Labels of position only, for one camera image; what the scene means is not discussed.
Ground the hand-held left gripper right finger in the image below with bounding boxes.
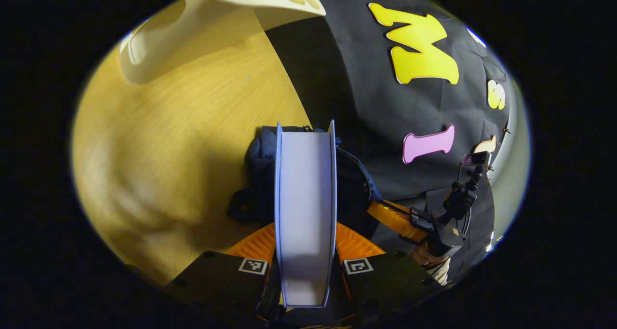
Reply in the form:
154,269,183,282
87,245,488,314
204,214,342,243
335,221,444,320

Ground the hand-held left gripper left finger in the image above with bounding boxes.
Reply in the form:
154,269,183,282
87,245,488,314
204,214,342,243
163,222,278,320

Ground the blue schoolbag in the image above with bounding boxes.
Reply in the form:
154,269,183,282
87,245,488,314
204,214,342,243
228,125,385,240

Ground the white covered book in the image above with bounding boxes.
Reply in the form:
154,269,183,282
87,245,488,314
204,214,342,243
274,121,337,309

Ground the white plastic bookshelf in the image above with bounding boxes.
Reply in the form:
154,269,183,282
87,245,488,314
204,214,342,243
119,0,327,85

